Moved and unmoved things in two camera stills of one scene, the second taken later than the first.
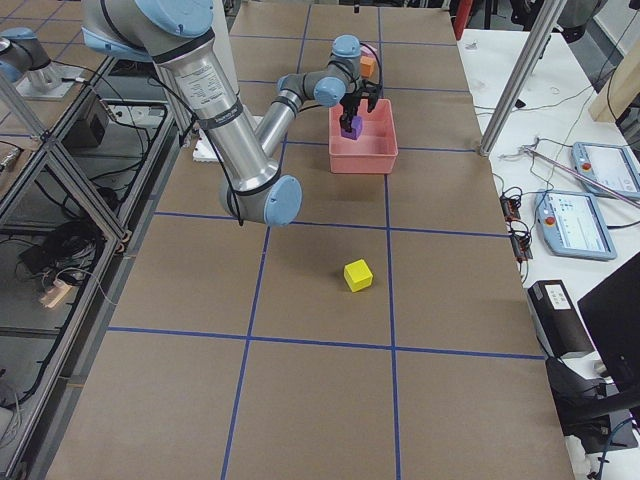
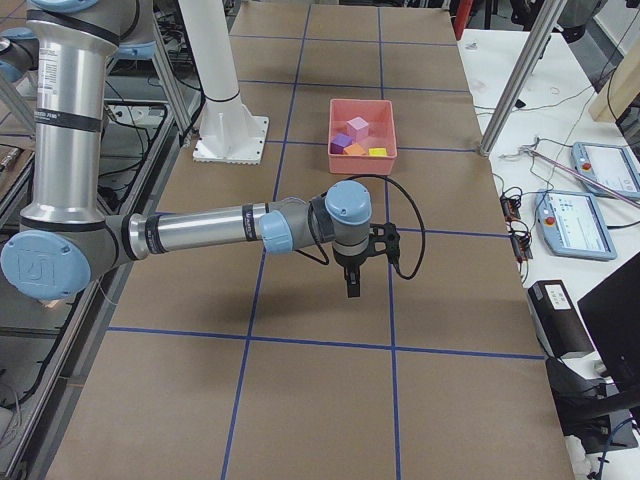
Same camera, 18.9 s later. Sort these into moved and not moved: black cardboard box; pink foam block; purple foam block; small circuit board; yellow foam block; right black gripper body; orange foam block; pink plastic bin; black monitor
Moved: orange foam block; yellow foam block; purple foam block; pink foam block; right black gripper body
Not moved: pink plastic bin; black cardboard box; black monitor; small circuit board
